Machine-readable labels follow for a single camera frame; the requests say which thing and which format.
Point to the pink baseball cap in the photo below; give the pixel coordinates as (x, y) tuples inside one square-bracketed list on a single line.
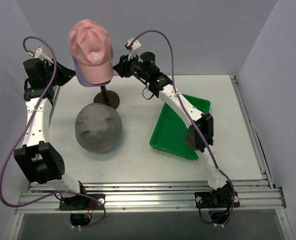
[(88, 31)]

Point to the green plastic tray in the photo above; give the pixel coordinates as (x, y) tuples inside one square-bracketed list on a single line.
[(169, 134)]

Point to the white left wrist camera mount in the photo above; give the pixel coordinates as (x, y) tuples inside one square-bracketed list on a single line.
[(41, 54)]

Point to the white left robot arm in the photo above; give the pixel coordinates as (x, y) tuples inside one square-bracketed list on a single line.
[(38, 159)]

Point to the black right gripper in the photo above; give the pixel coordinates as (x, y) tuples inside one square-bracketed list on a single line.
[(122, 66)]

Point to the purple baseball cap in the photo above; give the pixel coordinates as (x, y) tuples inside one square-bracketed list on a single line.
[(93, 63)]

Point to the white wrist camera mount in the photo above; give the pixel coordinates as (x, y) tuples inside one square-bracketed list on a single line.
[(41, 54), (133, 46)]

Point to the aluminium frame rail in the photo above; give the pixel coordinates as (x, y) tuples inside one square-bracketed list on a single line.
[(134, 177)]

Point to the grey bucket hat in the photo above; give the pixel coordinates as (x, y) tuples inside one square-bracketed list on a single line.
[(98, 128)]

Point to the brown mannequin stand base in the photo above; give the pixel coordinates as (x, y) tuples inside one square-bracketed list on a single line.
[(107, 97)]

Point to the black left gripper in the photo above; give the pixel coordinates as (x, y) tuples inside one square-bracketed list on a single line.
[(61, 72)]

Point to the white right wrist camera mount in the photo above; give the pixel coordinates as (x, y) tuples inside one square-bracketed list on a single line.
[(133, 46)]

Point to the teal bucket hat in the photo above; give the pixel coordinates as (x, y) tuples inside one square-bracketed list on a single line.
[(118, 142)]

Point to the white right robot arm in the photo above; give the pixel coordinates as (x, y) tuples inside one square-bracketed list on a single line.
[(200, 126)]

